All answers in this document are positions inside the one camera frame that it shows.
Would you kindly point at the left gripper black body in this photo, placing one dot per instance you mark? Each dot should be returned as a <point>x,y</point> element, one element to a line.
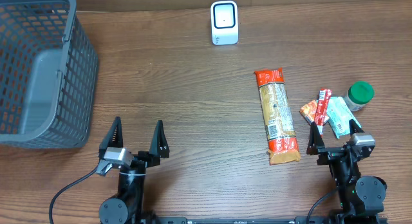
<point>138,158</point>

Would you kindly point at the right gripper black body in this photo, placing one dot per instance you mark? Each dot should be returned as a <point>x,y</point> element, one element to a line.
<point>346,170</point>

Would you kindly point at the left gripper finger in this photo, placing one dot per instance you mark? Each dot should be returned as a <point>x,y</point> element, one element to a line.
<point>114,138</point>
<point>159,146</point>

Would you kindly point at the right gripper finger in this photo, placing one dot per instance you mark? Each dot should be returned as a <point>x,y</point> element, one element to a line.
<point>354,129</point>
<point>315,140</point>

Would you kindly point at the teal wet wipes pack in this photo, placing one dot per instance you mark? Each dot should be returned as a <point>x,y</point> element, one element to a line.
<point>339,116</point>

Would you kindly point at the long orange pasta packet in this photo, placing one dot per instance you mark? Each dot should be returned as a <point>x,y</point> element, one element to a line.
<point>277,116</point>

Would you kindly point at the green lid spice jar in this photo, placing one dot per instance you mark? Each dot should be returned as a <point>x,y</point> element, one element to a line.
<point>358,95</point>

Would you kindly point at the red snack stick packet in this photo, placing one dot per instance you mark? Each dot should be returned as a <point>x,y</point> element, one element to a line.
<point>322,106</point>

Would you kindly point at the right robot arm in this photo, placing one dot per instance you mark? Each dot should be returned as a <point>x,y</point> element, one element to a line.
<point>361,197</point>

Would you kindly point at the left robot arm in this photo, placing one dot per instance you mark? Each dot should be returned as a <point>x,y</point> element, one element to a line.
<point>126,205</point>

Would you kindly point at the white barcode scanner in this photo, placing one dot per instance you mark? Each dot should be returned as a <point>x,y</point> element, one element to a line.
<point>224,23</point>

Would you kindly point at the grey plastic mesh basket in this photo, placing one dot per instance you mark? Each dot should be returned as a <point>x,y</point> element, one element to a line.
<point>49,74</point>

